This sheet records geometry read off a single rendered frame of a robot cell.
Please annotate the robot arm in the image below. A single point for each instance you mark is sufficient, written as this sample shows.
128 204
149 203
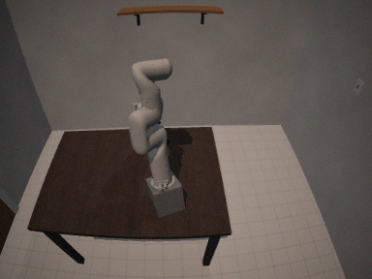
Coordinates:
146 117

